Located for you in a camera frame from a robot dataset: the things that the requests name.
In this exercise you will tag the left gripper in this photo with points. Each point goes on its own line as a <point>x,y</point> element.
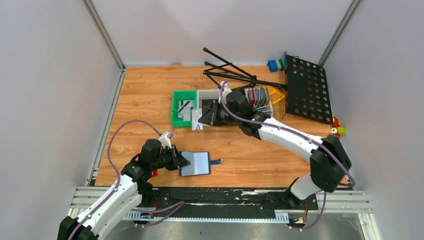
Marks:
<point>174,157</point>

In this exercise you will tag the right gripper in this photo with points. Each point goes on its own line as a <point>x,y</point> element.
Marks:
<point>216,113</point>

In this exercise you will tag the white printed card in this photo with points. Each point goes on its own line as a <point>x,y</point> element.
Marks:
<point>196,114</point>

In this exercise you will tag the blue card holder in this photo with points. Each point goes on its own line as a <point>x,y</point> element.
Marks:
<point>200,163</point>

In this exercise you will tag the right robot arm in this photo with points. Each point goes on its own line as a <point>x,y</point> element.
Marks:
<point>328,160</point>

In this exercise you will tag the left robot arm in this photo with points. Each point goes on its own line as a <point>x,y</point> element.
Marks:
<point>131,188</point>

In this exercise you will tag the white bin with black cards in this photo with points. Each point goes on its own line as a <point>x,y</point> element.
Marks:
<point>206,94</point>

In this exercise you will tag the silver cards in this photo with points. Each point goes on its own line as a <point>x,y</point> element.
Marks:
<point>184,109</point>

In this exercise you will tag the white bin with card holders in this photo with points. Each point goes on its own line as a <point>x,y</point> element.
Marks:
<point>260,100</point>

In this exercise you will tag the green bin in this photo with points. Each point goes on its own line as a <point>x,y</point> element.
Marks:
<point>179,95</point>

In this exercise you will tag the black music stand tripod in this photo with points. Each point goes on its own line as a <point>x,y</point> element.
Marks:
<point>230,71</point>

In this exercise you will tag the yellow triangle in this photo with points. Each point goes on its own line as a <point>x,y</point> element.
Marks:
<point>275,95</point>

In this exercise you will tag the blue green white blocks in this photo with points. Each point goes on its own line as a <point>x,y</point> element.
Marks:
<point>278,65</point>

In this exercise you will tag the black perforated stand plate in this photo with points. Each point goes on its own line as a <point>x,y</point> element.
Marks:
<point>307,91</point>

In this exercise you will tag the colourful small toy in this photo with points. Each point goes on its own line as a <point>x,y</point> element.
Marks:
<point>337,129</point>

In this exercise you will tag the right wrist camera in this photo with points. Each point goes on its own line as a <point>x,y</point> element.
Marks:
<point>224,90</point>

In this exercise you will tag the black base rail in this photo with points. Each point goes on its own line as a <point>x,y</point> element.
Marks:
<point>225,202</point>

